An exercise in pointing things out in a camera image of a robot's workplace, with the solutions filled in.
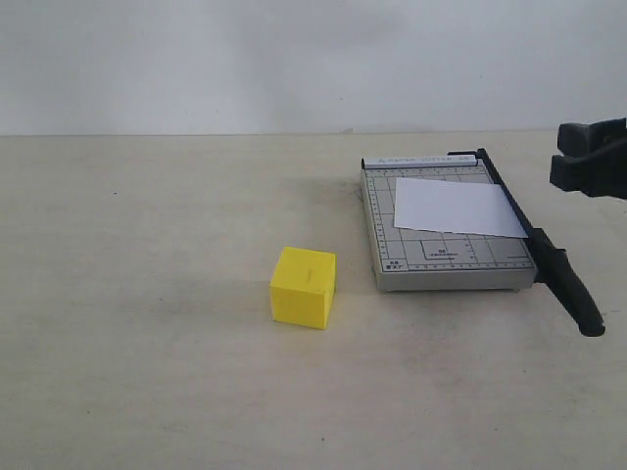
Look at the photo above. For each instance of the white paper sheet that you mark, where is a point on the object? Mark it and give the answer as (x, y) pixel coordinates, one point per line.
(455, 207)

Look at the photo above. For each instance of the yellow foam cube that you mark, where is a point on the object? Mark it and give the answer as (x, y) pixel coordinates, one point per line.
(302, 287)

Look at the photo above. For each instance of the black cutter blade arm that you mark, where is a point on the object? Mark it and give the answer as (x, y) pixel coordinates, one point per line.
(553, 266)

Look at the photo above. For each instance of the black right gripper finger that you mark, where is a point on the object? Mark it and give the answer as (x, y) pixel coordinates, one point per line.
(600, 174)
(581, 139)

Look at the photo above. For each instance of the grey paper cutter base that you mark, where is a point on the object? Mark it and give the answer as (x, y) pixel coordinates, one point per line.
(412, 260)

